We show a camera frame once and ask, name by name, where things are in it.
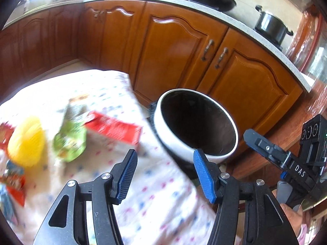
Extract green spout pouch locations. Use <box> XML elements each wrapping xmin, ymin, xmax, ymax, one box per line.
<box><xmin>53</xmin><ymin>95</ymin><xmax>88</xmax><ymax>163</ymax></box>

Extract red milk carton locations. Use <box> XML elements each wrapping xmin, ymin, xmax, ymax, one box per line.
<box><xmin>84</xmin><ymin>111</ymin><xmax>142</xmax><ymax>147</ymax></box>

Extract pink sleeve forearm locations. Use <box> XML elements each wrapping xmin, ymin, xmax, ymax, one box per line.
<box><xmin>297</xmin><ymin>224</ymin><xmax>307</xmax><ymax>245</ymax></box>

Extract white round trash bin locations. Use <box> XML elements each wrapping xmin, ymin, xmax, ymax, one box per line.
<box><xmin>153</xmin><ymin>89</ymin><xmax>239</xmax><ymax>164</ymax></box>

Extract brown wooden kitchen cabinets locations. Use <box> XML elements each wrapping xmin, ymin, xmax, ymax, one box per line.
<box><xmin>1</xmin><ymin>0</ymin><xmax>303</xmax><ymax>134</ymax></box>

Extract right hand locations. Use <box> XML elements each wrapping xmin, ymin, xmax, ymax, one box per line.
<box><xmin>280</xmin><ymin>204</ymin><xmax>311</xmax><ymax>237</ymax></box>

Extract crumpled pastel paper wrapper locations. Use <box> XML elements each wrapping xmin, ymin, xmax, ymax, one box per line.
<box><xmin>0</xmin><ymin>184</ymin><xmax>18</xmax><ymax>226</ymax></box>

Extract orange candy bag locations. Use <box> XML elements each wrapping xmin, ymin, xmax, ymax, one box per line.
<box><xmin>1</xmin><ymin>160</ymin><xmax>26</xmax><ymax>207</ymax></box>

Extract white dotted tablecloth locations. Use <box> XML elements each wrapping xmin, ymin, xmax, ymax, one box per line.
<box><xmin>1</xmin><ymin>70</ymin><xmax>216</xmax><ymax>244</ymax></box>

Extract red snack packet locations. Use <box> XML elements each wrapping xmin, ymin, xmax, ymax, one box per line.
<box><xmin>0</xmin><ymin>122</ymin><xmax>15</xmax><ymax>150</ymax></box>

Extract black cooking pot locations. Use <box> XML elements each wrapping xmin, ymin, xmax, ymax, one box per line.
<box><xmin>254</xmin><ymin>5</ymin><xmax>294</xmax><ymax>47</ymax></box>

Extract gas stove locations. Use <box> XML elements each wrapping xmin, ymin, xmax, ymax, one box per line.
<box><xmin>188</xmin><ymin>0</ymin><xmax>288</xmax><ymax>50</ymax></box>

